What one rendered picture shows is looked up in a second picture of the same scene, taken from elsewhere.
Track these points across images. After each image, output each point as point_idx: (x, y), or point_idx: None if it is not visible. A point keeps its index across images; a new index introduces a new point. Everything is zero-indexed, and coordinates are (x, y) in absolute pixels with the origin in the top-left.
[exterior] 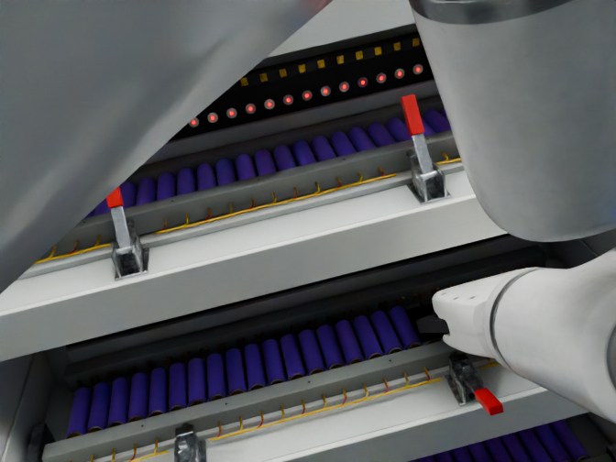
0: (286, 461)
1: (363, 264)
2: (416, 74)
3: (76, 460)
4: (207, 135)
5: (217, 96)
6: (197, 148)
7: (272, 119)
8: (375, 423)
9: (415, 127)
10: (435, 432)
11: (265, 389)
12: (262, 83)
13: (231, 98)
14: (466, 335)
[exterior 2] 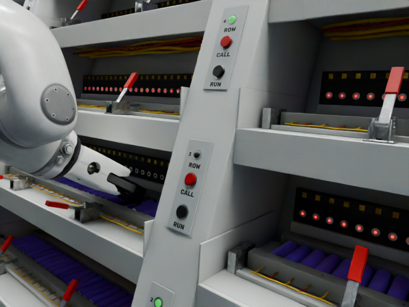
0: (25, 199)
1: (81, 132)
2: None
3: (14, 173)
4: (126, 95)
5: None
6: (122, 100)
7: (145, 96)
8: (53, 208)
9: (126, 84)
10: (60, 225)
11: (57, 182)
12: (146, 80)
13: (137, 83)
14: None
